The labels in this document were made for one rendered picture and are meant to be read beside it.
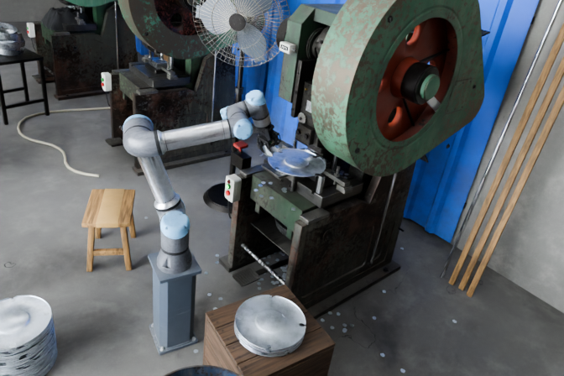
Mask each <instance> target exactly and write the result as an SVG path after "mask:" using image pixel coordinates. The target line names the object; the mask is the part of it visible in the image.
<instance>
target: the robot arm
mask: <svg viewBox="0 0 564 376"><path fill-rule="evenodd" d="M220 113H221V116H222V120H220V121H215V122H211V123H203V124H199V125H194V126H189V127H185V128H177V129H173V130H169V131H164V132H160V131H159V130H154V125H153V123H152V122H151V120H150V119H149V118H148V117H146V116H144V115H140V114H137V115H132V116H131V117H129V118H127V119H126V121H125V122H124V125H123V146H124V148H125V149H126V150H127V152H129V153H130V154H131V155H133V156H136V157H138V161H139V163H140V165H141V167H142V169H143V172H144V174H145V177H146V179H147V181H148V183H149V186H150V188H151V191H152V192H153V194H154V198H155V202H154V207H155V209H156V211H157V213H158V215H159V222H160V231H161V249H160V251H159V255H158V257H157V266H158V268H159V269H160V270H161V271H163V272H165V273H167V274H180V273H183V272H185V271H186V270H188V269H189V268H190V267H191V265H192V256H191V252H190V250H189V231H190V221H189V218H188V216H187V215H186V213H185V204H184V202H183V201H182V200H181V199H180V195H179V194H177V193H175V192H174V190H173V187H172V185H171V183H170V179H169V177H168V175H167V173H166V170H165V167H164V165H163V162H162V160H161V158H160V155H163V154H164V153H165V152H166V151H170V150H174V149H181V148H185V147H190V146H194V145H198V144H205V143H210V142H214V141H218V140H223V139H226V138H234V137H237V138H239V139H242V140H244V139H247V138H249V137H250V136H251V135H252V134H254V133H258V135H257V141H258V142H257V145H258V148H259V149H260V150H261V151H262V152H263V153H264V154H266V155H267V156H269V157H270V158H271V157H273V153H274V152H279V150H278V149H277V148H276V147H275V145H278V144H279V142H281V138H280V135H279V133H277V132H275V131H274V130H273V128H274V125H273V124H271V119H270V115H269V110H268V107H267V104H266V100H265V98H264V94H263V93H262V92H261V91H259V90H253V91H250V92H249V93H248V94H247V95H246V100H244V101H242V102H238V103H236V104H233V105H231V106H227V107H225V108H223V109H221V111H220ZM250 117H252V119H253V124H254V125H253V126H252V124H251V122H250V121H249V120H248V119H249V118H250ZM278 135H279V138H278Z"/></svg>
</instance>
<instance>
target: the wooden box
mask: <svg viewBox="0 0 564 376"><path fill-rule="evenodd" d="M257 295H272V297H274V296H276V295H278V296H281V297H284V298H286V299H288V300H291V301H292V302H294V303H295V304H296V305H297V306H298V307H299V308H300V309H301V310H302V312H303V314H304V316H305V320H306V329H305V336H304V339H303V341H302V343H301V344H300V345H299V346H298V347H297V348H296V350H294V351H293V352H291V353H289V352H288V354H287V355H284V356H281V357H265V356H260V355H258V354H255V353H253V352H250V351H249V350H248V349H247V348H245V347H244V346H243V345H242V344H241V343H240V340H239V339H237V336H236V334H235V331H234V322H235V316H236V313H237V310H238V308H239V306H240V305H241V304H242V303H243V302H244V301H246V300H248V299H249V298H252V297H254V296H257ZM335 344H336V343H335V342H334V341H333V340H332V339H331V338H330V336H329V335H328V334H327V333H326V332H325V330H324V329H323V328H322V327H321V326H320V324H319V323H318V322H317V321H316V320H315V318H314V317H313V316H312V315H311V314H310V312H308V310H307V309H306V308H305V307H304V306H303V305H302V304H301V303H300V301H299V300H298V299H297V298H296V297H295V295H294V294H293V293H292V292H291V291H290V289H289V288H288V287H287V286H286V285H281V286H278V287H276V288H273V289H271V290H267V291H265V292H262V293H259V294H256V295H253V296H250V297H248V298H246V299H243V300H239V301H236V302H234V303H232V304H229V305H225V306H223V307H220V308H217V309H215V310H213V311H208V312H206V322H205V336H204V348H203V352H204V353H203V362H202V365H212V366H218V367H222V368H226V369H229V370H231V371H233V372H235V373H237V374H239V375H241V376H327V375H328V371H329V368H330V364H331V360H332V354H333V351H334V347H335Z"/></svg>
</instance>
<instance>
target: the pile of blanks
mask: <svg viewBox="0 0 564 376"><path fill-rule="evenodd" d="M56 358H57V344H56V336H55V328H54V322H53V316H52V317H51V320H50V323H49V325H48V326H47V327H46V329H45V330H44V331H43V332H42V333H41V334H40V335H39V336H38V337H36V338H35V339H34V340H33V341H31V342H29V343H27V344H24V345H23V346H21V347H16V348H14V347H12V349H9V350H4V351H0V376H45V375H46V374H47V373H48V372H49V371H50V370H51V368H52V367H53V365H54V364H55V360H56Z"/></svg>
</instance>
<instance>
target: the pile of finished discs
mask: <svg viewBox="0 0 564 376"><path fill-rule="evenodd" d="M234 331H235V334H236V336H237V339H239V340H240V343H241V344H242V345H243V346H244V347H245V348H247V349H248V350H249V351H250V352H252V353H255V354H258V355H260V356H265V357H281V356H284V355H287V354H288V353H292V352H293V351H294V350H296V348H297V347H298V346H299V345H300V344H301V343H302V341H303V339H304V336H305V332H306V318H305V316H304V314H303V312H302V310H301V309H300V308H299V307H298V306H297V305H296V304H295V303H294V302H292V301H291V300H288V299H286V298H284V297H281V296H278V295H276V296H274V297H272V295H257V296H254V297H252V298H249V299H248V300H246V301H244V302H243V303H242V304H241V305H240V306H239V308H238V310H237V313H236V316H235V322H234Z"/></svg>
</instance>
